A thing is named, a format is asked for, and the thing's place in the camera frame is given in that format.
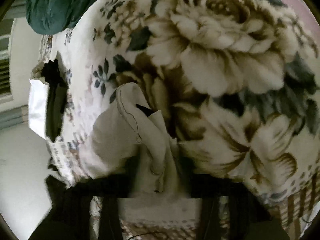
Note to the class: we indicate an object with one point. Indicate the beige long-sleeve shirt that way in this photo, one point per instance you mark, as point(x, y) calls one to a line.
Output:
point(128, 128)

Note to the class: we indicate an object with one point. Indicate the white pillow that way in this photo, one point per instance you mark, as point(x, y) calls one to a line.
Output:
point(37, 106)

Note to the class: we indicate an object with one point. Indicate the black folded garment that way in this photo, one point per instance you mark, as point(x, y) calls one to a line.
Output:
point(57, 98)

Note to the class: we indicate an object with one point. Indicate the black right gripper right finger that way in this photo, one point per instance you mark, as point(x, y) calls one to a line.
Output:
point(229, 209)

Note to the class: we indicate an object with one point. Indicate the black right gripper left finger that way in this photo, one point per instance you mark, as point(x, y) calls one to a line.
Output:
point(69, 216)

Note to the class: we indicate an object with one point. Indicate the floral fleece blanket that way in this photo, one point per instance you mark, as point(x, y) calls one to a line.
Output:
point(237, 83)

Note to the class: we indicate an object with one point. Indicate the dark green cloth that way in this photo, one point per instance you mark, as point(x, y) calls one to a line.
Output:
point(49, 17)

